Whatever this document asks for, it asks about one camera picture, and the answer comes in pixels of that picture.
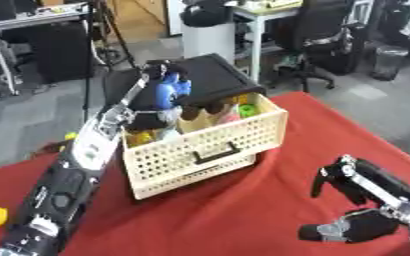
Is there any blue toy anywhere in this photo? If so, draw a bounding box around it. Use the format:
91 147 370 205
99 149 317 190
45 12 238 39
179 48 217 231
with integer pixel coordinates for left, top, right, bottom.
154 72 193 110

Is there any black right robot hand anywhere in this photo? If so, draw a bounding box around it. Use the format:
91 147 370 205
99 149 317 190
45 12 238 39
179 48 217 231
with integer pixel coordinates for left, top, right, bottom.
296 154 410 244

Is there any pale pierced drawer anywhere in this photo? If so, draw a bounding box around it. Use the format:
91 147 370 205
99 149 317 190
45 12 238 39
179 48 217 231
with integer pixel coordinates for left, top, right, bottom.
119 92 291 201

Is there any grey trash can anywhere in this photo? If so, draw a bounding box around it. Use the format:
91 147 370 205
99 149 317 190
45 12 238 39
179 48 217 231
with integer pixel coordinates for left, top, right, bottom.
369 44 410 82

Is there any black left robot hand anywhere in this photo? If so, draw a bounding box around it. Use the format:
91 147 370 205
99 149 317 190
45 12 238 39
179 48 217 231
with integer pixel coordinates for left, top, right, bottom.
122 60 228 132

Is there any black box under table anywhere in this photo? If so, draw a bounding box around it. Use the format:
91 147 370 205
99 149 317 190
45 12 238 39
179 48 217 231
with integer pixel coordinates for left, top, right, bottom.
28 21 95 85

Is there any black office chair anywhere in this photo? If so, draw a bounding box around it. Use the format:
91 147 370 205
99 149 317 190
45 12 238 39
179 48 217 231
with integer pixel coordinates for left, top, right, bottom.
273 0 370 93

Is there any black tripod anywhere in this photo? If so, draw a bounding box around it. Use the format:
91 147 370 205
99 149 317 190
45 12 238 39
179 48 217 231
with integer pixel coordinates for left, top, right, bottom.
80 0 139 125

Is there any white desk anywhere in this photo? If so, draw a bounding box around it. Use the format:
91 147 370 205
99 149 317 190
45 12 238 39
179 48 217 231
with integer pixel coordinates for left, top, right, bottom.
229 0 375 85

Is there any green toy fruit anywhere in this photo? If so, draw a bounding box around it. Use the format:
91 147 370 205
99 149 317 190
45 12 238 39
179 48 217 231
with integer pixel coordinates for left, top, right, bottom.
238 103 263 119

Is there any grey work table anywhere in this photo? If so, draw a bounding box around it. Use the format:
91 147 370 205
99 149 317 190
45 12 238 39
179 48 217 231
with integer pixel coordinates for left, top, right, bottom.
0 2 95 98

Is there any pink toy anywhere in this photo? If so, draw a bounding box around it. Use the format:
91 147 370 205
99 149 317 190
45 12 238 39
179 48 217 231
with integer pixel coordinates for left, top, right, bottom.
215 104 244 126

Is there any yellow toy in drawer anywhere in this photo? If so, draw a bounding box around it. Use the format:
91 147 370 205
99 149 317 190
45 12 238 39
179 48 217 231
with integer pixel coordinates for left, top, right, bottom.
128 131 158 147

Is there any black drawer handle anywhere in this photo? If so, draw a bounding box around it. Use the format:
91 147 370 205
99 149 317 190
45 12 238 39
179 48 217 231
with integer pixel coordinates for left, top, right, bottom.
191 141 244 166

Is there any black bag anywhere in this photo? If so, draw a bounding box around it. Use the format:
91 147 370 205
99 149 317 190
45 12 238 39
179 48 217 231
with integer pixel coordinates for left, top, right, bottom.
177 0 235 28

